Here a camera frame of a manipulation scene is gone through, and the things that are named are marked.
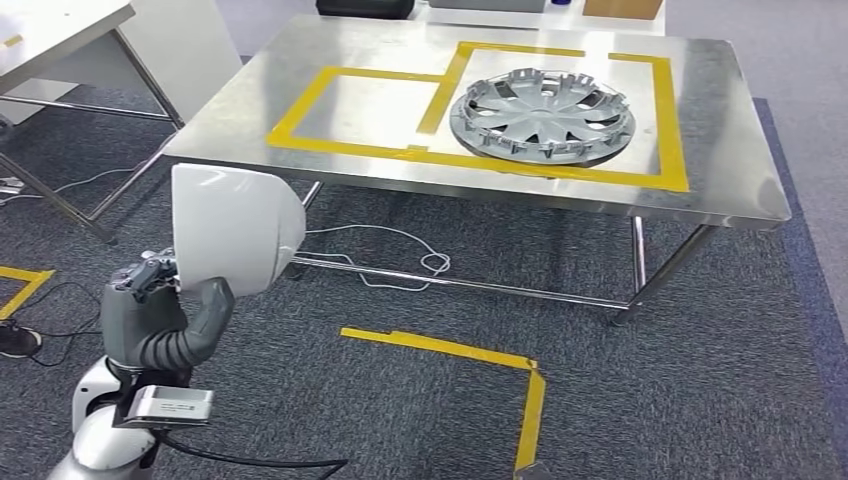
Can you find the brown cardboard box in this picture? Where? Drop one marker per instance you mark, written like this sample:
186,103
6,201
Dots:
623,8

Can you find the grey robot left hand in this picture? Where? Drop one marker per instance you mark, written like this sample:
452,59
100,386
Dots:
139,331

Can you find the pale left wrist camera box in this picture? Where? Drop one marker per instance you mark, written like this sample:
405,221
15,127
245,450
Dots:
172,404

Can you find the white curved plastic part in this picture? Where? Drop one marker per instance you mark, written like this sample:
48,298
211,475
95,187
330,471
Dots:
232,225

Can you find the white table side panel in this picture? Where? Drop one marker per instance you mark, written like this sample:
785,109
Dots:
185,53

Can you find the yellow tape on workbench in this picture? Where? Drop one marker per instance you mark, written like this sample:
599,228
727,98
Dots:
666,132

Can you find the white table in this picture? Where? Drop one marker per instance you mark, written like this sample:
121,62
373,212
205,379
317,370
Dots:
563,23

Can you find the yellow floor tape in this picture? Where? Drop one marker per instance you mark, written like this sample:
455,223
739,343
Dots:
30,288
533,411

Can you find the grey plastic wheel cover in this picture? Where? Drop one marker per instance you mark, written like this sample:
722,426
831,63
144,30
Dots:
543,119

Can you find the steel workbench table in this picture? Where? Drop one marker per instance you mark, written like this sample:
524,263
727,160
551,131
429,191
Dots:
232,132

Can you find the black carry case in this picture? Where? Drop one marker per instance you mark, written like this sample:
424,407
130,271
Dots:
364,8

